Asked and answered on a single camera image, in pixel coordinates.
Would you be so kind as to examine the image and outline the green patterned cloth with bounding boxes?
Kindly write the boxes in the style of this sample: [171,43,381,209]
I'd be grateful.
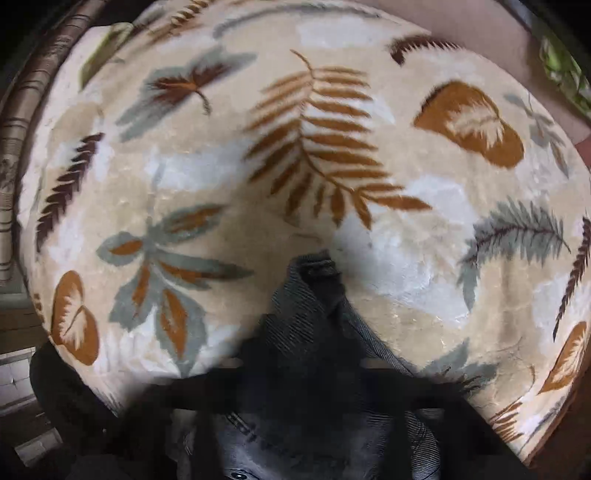
[538,37,591,116]

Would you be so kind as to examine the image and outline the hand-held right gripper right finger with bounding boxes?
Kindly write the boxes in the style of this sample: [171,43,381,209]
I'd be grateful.
[360,364,522,480]

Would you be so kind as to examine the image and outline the beige leaf print blanket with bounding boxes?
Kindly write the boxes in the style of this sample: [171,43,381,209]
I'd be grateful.
[18,0,591,467]

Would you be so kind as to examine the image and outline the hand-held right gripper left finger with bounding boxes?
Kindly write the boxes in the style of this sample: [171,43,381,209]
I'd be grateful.
[115,360,259,480]

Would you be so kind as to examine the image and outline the brown striped floral quilt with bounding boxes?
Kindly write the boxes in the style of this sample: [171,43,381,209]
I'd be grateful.
[0,0,116,287]

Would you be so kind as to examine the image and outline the grey-blue denim pants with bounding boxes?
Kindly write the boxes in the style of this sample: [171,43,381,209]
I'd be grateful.
[166,249,462,480]

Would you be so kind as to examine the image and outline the dark cloth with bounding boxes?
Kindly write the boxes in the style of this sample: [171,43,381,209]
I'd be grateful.
[28,339,121,467]

